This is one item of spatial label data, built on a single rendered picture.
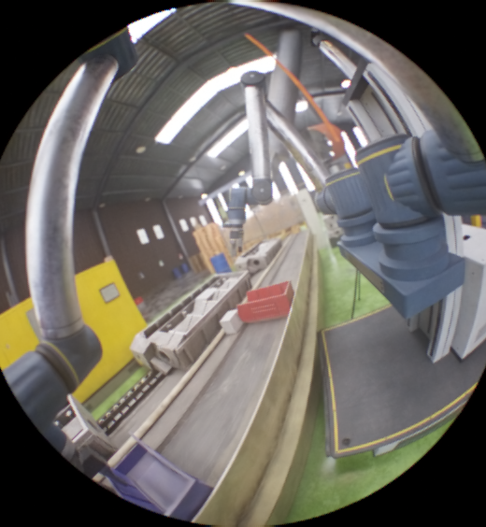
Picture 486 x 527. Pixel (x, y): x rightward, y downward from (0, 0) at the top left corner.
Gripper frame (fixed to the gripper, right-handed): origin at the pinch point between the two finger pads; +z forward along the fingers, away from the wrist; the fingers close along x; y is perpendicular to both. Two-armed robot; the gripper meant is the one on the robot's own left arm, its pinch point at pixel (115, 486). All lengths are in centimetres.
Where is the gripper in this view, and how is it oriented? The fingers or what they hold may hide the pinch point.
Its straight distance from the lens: 66.4
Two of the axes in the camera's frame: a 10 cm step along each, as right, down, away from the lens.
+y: -8.4, 2.9, 4.7
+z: 4.0, 9.0, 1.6
